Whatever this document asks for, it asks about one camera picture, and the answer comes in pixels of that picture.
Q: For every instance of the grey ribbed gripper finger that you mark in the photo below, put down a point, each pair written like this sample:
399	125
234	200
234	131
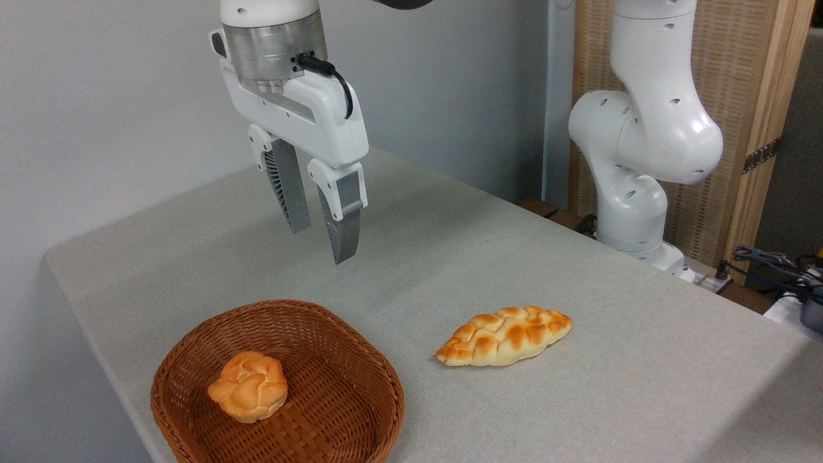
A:
344	225
289	186

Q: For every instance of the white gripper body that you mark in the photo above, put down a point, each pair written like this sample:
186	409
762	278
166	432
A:
308	109

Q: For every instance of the long braided bread loaf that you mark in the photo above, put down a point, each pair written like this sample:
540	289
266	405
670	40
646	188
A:
501	336

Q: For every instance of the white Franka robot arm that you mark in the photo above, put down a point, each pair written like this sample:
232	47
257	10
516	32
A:
643	128

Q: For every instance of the brown wicker basket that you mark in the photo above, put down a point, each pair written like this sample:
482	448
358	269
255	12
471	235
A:
347	399

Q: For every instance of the round golden bread roll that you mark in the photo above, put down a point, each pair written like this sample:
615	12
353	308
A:
249	387

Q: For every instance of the grey tablecloth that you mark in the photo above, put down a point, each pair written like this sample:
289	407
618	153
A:
514	270

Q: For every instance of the brown wooden ledge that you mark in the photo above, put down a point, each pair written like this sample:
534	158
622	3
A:
537	206

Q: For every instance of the black metal screen hinge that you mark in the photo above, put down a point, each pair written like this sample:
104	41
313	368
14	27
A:
762	155

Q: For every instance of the wooden woven folding screen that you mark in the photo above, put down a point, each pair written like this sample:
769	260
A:
739	64

